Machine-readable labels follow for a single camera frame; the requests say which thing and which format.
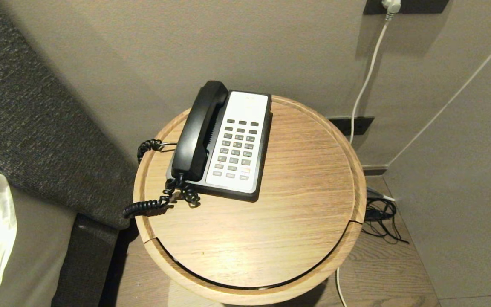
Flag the black and white telephone base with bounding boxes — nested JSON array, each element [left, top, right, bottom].
[[166, 90, 273, 203]]

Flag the black telephone handset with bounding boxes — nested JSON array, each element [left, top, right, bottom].
[[171, 80, 229, 182]]

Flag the round wooden side table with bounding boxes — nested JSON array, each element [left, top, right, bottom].
[[133, 95, 367, 306]]

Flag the dark fabric bed base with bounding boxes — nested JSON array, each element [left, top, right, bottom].
[[52, 213, 120, 307]]

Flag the grey fabric headboard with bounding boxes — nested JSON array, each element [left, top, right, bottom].
[[0, 0, 139, 231]]

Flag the beige mattress cover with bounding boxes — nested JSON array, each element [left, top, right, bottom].
[[0, 183, 78, 307]]

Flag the small black wall plate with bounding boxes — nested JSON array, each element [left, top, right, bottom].
[[329, 116, 375, 136]]

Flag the black coiled phone cord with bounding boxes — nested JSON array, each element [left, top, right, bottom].
[[122, 139, 201, 219]]

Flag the grey cable connector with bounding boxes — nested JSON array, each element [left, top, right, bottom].
[[366, 186, 396, 202]]

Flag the white power cable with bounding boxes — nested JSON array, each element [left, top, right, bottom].
[[335, 11, 395, 307]]

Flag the tangled black floor cables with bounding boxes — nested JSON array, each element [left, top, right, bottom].
[[363, 197, 410, 245]]

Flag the large black wall outlet plate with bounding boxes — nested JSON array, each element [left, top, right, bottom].
[[364, 0, 450, 15]]

